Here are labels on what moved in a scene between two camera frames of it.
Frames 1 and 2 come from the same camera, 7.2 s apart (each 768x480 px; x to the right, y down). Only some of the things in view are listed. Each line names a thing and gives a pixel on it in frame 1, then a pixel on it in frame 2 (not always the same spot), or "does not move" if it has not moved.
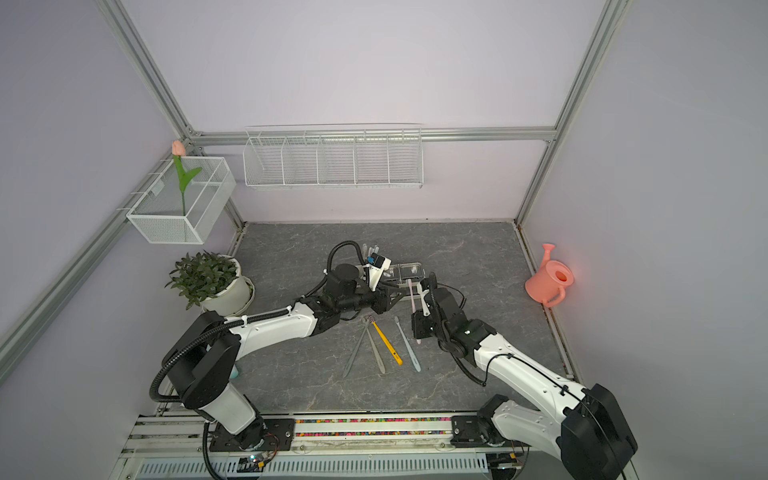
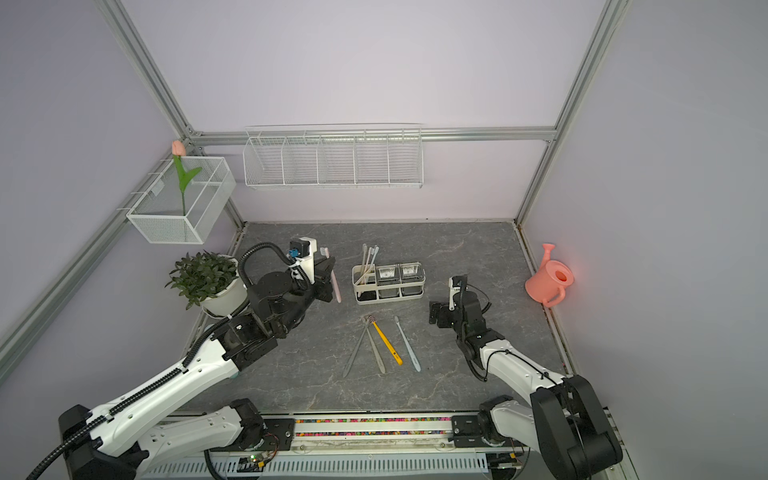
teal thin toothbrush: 409,347 does not move
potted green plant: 213,280 does not move
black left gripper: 382,295 -> 322,278
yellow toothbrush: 399,360 does not move
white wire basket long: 334,156 does not move
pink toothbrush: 419,341 -> 324,251
